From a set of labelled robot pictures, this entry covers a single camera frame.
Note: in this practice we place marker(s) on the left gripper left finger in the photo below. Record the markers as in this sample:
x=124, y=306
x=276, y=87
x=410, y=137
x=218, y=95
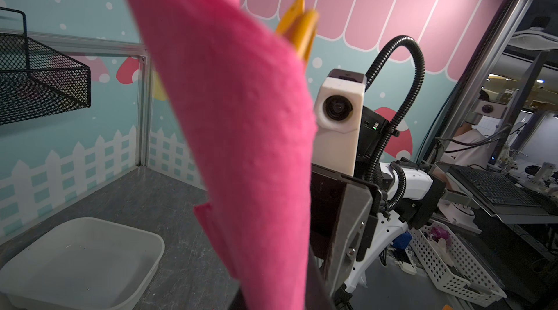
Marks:
x=236, y=303

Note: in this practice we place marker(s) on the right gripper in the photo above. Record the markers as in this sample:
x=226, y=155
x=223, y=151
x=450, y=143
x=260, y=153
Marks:
x=343, y=208

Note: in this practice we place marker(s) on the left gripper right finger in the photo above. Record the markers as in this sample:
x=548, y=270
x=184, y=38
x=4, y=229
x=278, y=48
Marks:
x=316, y=295

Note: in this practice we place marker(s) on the pink paper napkin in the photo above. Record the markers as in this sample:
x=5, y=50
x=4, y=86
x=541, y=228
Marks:
x=240, y=95

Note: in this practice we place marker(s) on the orange chopstick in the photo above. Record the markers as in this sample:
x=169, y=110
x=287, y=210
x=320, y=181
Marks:
x=299, y=26

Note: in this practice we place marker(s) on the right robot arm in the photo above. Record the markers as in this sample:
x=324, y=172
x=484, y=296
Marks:
x=409, y=194

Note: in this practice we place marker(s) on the white perforated storage basket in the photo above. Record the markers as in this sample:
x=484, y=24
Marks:
x=452, y=267

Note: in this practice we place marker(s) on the black computer keyboard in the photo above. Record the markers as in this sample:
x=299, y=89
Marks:
x=500, y=197

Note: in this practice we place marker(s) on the white plastic tub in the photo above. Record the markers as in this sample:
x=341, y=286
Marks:
x=84, y=263

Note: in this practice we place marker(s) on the black wire mesh basket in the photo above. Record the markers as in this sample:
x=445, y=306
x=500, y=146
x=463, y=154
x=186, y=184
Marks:
x=37, y=80

